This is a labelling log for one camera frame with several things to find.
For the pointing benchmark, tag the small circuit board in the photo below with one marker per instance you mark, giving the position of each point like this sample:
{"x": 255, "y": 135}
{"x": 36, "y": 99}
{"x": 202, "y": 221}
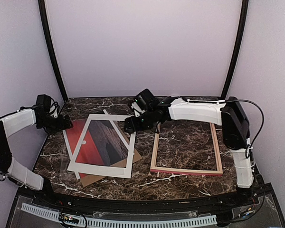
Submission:
{"x": 67, "y": 218}
{"x": 245, "y": 212}

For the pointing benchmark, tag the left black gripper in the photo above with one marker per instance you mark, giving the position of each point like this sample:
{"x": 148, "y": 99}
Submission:
{"x": 61, "y": 126}

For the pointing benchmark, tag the black front rail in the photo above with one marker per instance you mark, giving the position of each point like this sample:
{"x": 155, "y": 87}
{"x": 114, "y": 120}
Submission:
{"x": 218, "y": 204}

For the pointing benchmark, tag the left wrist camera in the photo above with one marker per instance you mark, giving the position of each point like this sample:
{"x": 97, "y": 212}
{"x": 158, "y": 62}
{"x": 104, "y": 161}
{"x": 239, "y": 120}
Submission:
{"x": 48, "y": 105}

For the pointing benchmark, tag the left black enclosure post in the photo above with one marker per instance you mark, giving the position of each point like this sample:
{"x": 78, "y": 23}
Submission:
{"x": 50, "y": 48}

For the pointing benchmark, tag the right black enclosure post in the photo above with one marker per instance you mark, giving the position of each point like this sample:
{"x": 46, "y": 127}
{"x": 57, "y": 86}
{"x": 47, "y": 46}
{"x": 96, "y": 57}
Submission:
{"x": 236, "y": 49}

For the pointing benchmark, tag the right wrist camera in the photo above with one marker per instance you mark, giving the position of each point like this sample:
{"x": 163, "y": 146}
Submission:
{"x": 143, "y": 102}

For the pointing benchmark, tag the right small circuit board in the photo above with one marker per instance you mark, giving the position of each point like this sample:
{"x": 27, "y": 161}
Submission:
{"x": 245, "y": 212}

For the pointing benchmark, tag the red and grey photo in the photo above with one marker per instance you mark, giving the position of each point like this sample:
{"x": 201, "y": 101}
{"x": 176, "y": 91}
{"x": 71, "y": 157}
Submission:
{"x": 99, "y": 142}

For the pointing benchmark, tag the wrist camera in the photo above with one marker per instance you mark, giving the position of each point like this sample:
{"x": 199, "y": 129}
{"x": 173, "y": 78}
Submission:
{"x": 48, "y": 105}
{"x": 143, "y": 102}

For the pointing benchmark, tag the pink wooden picture frame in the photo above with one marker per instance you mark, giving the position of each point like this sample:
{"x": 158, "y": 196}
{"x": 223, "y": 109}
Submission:
{"x": 218, "y": 172}

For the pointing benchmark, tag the black enclosure post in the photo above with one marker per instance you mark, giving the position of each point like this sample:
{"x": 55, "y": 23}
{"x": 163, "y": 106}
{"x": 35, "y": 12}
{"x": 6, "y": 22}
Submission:
{"x": 50, "y": 48}
{"x": 236, "y": 49}

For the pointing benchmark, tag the white slotted cable duct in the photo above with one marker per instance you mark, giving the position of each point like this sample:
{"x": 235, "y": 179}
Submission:
{"x": 90, "y": 222}

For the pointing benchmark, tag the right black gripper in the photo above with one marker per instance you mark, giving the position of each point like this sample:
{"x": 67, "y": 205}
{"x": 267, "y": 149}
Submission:
{"x": 133, "y": 126}

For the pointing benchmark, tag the left small circuit board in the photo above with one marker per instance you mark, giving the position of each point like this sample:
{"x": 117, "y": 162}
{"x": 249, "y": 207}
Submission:
{"x": 67, "y": 218}

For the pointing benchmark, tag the brown cardboard backing board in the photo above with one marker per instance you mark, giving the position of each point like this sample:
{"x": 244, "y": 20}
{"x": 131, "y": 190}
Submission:
{"x": 86, "y": 179}

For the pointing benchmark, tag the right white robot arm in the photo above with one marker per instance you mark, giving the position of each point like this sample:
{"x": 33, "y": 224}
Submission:
{"x": 230, "y": 115}

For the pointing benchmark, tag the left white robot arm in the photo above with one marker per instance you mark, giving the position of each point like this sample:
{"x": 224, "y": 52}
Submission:
{"x": 10, "y": 168}

